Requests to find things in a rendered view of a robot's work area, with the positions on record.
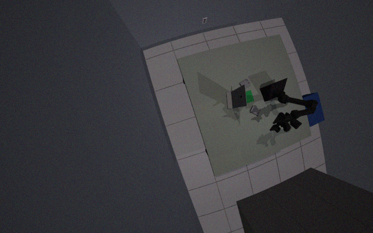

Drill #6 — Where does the green square zone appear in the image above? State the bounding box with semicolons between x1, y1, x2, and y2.
246;90;254;103

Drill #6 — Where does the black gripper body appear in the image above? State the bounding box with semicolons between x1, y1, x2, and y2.
274;112;289;133

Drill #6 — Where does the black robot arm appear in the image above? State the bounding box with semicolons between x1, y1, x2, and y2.
273;89;318;132

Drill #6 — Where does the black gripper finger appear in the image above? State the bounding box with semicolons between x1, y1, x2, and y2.
273;115;284;124
270;125;278;131

